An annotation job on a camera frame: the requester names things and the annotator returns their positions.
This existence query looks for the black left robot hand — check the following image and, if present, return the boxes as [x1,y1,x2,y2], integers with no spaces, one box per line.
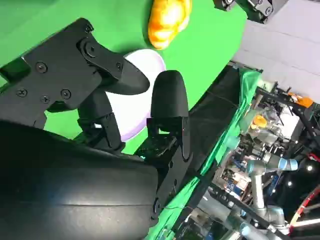
[213,0,276,25]

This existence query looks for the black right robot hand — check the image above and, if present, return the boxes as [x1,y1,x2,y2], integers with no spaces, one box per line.
[0,17,194,240]

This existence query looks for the orange and white bread roll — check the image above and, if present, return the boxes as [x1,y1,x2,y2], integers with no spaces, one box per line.
[147,0,193,51]

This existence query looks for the lilac plate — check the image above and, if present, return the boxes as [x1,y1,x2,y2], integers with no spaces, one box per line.
[103,48,167,142]

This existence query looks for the orange workshop item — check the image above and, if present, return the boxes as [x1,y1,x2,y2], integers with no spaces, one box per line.
[287,91,315,109]

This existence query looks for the green table cloth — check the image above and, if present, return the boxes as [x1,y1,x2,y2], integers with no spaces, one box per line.
[0,0,263,240]

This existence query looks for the red hoop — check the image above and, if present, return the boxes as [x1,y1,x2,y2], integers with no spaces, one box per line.
[287,154,320,230]

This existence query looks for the black workshop desk frame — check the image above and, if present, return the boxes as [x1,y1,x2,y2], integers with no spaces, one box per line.
[254,79,320,161]

